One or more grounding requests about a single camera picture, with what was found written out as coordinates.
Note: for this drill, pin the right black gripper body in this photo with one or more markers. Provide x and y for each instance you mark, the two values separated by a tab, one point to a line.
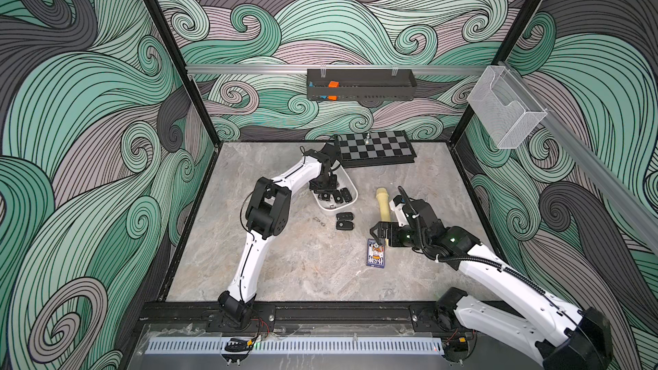
387	231

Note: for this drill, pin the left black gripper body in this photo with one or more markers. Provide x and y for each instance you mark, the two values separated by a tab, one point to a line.
325	186

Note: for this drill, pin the white storage box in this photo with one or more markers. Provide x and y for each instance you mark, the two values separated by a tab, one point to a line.
344	181

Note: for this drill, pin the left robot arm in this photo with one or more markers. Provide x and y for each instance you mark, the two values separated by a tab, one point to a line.
265	217

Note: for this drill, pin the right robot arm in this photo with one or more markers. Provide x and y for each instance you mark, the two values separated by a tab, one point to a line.
551	331

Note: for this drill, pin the blue playing cards box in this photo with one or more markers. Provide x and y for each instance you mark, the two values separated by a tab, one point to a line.
375	254

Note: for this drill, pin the cream foam roller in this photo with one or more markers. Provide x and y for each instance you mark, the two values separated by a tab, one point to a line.
382	198

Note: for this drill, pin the black grey chessboard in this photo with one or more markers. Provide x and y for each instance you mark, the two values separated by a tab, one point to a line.
387	148

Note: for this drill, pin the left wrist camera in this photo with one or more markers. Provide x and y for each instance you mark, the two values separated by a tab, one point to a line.
329	154

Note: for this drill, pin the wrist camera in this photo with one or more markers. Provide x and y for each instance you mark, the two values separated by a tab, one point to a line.
329	154
401	208

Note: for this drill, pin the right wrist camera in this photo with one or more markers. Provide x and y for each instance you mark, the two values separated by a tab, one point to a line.
401	208

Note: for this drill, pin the black wall tray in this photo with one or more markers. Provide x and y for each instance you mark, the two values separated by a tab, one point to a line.
361	85

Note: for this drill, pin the white perforated cable duct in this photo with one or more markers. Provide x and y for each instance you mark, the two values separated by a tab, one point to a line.
301	346

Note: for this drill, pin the clear acrylic wall holder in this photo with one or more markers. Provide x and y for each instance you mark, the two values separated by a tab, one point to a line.
505	106

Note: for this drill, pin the aluminium wall rail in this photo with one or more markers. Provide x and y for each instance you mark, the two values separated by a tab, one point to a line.
299	69

